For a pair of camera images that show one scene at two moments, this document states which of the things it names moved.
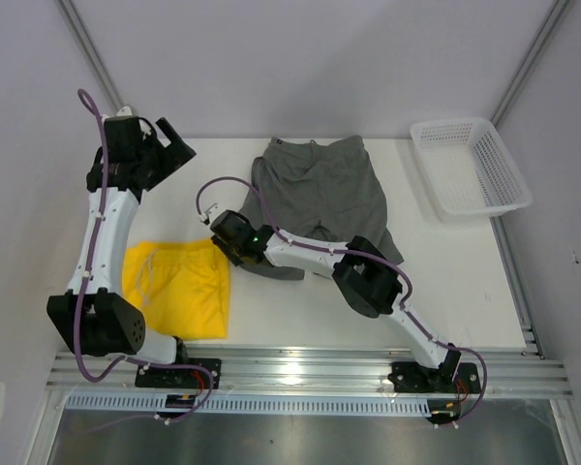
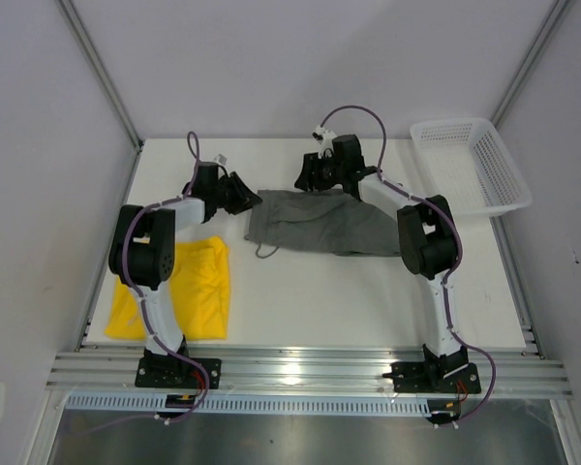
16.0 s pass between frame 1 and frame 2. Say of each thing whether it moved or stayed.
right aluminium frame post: stayed
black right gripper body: moved
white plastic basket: stayed
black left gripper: moved
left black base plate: stayed
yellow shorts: stayed
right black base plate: stayed
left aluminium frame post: stayed
